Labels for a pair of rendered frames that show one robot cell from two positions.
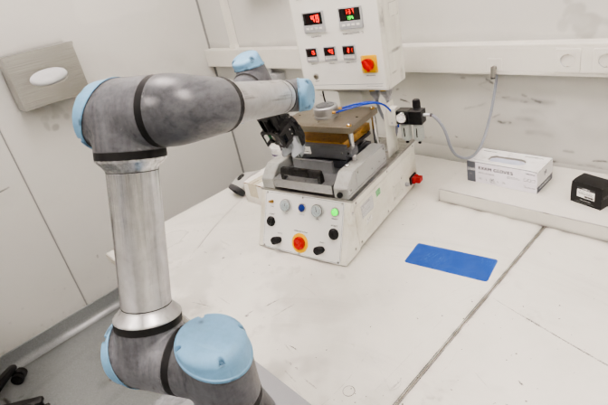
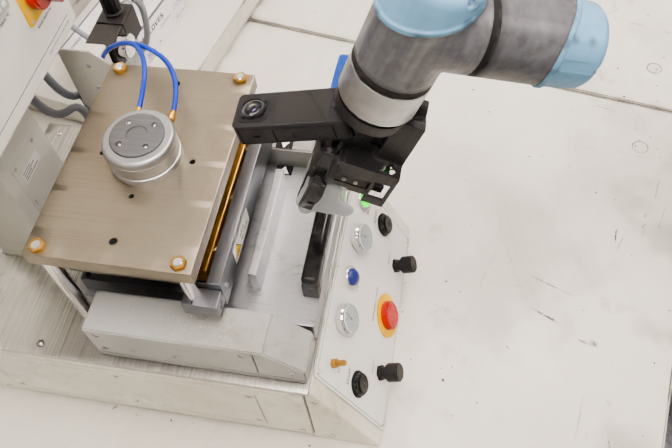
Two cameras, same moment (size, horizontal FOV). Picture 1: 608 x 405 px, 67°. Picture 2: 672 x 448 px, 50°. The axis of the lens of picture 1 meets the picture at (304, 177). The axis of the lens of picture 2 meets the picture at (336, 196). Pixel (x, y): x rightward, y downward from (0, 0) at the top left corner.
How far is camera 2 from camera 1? 1.51 m
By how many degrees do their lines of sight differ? 83
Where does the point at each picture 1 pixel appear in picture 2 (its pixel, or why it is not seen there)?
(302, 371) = (645, 206)
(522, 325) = not seen: hidden behind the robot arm
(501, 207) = (217, 50)
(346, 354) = (590, 167)
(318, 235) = (381, 262)
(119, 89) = not seen: outside the picture
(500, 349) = not seen: hidden behind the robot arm
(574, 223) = not seen: outside the picture
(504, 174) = (156, 26)
